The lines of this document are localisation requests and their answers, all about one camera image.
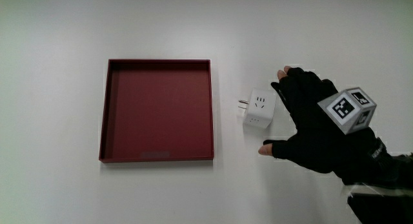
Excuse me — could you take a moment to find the white cube socket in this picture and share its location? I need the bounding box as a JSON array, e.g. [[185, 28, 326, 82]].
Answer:
[[237, 87, 277, 130]]

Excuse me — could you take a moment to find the dark red square tray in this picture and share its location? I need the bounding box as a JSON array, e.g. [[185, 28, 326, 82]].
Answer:
[[98, 58, 215, 163]]

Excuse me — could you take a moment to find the person's right forearm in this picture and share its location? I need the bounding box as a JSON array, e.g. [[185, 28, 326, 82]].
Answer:
[[342, 151, 413, 224]]

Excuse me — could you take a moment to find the person's right hand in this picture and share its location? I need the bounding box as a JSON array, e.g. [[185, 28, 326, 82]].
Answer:
[[257, 66, 388, 185]]

